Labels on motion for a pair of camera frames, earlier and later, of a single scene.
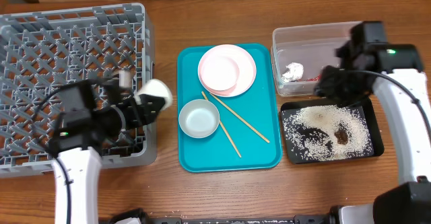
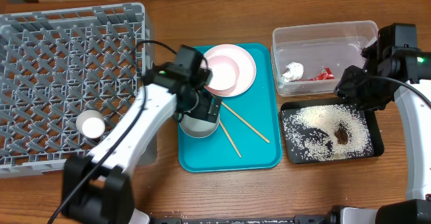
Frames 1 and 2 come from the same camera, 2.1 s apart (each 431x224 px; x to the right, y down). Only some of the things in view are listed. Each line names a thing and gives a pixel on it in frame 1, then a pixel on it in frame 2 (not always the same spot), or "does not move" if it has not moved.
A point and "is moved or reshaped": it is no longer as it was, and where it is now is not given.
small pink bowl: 219,73 does not move
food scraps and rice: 328,132 does not move
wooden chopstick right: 255,130 does not move
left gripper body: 145,106 to 209,109
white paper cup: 155,87 is moved or reshaped
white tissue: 294,72 does not move
